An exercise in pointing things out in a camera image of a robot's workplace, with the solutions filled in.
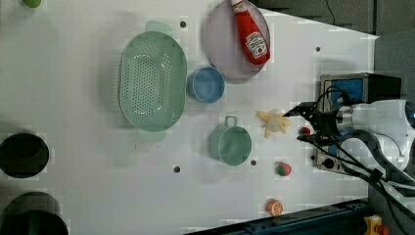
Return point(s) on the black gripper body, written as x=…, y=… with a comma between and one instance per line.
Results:
x=325, y=127

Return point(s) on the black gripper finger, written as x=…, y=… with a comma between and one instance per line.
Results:
x=303, y=109
x=310, y=138

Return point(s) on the peeled toy banana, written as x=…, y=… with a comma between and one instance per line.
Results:
x=273, y=122

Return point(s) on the silver black toaster oven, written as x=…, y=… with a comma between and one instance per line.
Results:
x=350, y=89

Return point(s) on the small red green toy fruit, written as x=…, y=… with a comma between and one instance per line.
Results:
x=304, y=131

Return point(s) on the toy strawberry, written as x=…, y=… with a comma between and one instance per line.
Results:
x=283, y=169

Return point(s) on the toy orange slice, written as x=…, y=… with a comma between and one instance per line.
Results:
x=274, y=207

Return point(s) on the green plastic mug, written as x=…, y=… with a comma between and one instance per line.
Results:
x=230, y=143

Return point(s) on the red ketchup bottle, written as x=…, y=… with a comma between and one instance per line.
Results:
x=251, y=38

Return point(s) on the blue plastic cup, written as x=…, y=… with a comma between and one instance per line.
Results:
x=206, y=85

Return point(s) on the grey round plate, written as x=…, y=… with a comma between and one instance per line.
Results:
x=223, y=44

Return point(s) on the green perforated colander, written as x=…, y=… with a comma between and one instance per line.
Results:
x=152, y=82

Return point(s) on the black round container upper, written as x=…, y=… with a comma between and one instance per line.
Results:
x=23, y=155

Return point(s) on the black round container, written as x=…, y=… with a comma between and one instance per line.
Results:
x=23, y=155
x=33, y=213

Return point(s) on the black round container lower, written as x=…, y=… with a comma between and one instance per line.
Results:
x=33, y=213

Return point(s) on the green object at corner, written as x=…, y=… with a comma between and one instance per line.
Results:
x=32, y=3

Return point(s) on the blue metal frame rail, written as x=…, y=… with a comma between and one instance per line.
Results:
x=345, y=218

